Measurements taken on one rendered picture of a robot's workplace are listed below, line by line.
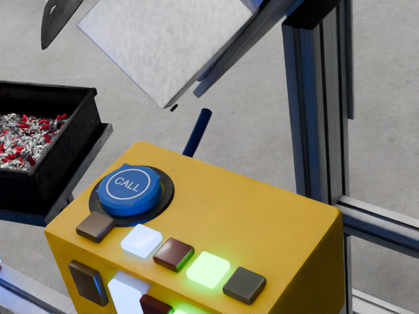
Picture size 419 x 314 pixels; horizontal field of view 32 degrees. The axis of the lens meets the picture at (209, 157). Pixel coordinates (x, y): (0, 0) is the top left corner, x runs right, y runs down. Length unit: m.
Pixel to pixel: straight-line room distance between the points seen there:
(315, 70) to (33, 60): 1.98
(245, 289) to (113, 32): 0.46
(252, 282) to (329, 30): 0.60
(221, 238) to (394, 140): 1.76
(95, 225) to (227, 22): 0.39
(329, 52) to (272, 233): 0.57
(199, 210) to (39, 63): 2.37
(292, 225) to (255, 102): 1.93
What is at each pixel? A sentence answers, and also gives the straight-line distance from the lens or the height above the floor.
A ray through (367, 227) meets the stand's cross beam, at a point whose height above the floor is 0.57.
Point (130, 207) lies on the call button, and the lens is 0.45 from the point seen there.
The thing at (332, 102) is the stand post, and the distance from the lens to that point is 1.03.
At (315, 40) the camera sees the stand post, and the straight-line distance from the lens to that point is 0.93.
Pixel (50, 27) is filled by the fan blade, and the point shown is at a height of 0.94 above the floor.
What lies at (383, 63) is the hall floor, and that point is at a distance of 2.49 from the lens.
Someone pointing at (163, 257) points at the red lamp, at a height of 1.08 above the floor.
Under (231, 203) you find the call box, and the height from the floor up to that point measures 1.07.
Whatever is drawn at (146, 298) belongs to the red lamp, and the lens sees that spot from 0.43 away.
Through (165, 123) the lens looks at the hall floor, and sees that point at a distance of 2.33.
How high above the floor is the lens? 1.38
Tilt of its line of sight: 40 degrees down
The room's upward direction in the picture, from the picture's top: 10 degrees counter-clockwise
